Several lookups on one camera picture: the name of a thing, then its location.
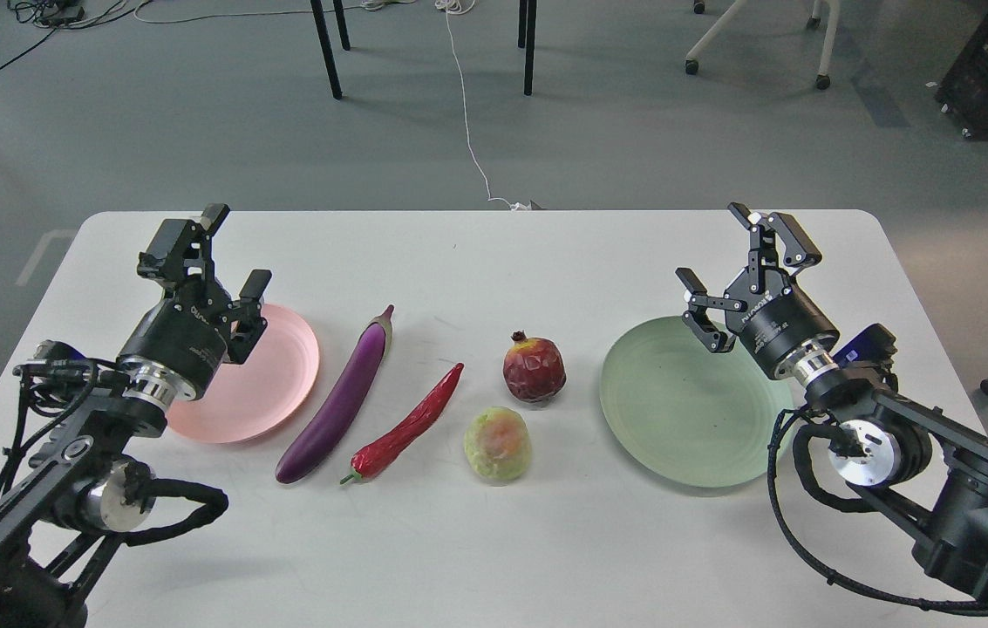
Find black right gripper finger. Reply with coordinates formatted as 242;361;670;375
727;202;823;293
676;267;750;353

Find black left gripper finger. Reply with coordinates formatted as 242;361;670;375
136;204;230;289
230;268;273;363

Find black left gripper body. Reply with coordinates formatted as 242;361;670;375
118;279;238;402

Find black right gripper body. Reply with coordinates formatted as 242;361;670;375
725;268;840;380

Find purple eggplant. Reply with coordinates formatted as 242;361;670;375
275;304;395;484

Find red chili pepper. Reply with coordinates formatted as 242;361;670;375
339;363;465;486

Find red pomegranate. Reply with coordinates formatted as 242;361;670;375
502;331;567;403

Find white floor cable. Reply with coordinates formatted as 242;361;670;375
437;0;532;213

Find pink plate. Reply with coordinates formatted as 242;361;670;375
167;304;321;444

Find black table leg right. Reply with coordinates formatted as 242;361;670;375
517;0;538;97

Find black floor cables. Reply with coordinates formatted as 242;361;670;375
0;0;154;101

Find white chair base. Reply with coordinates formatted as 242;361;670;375
684;0;842;92

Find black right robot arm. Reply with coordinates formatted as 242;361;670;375
676;203;988;617

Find black table leg left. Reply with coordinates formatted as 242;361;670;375
309;0;351;100

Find yellow-green round fruit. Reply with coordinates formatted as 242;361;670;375
463;406;533;482

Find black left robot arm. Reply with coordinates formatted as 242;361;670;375
0;204;271;627

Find black table leg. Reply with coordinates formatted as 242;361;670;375
517;0;538;97
309;0;351;100

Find green plate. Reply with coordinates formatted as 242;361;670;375
600;317;795;489

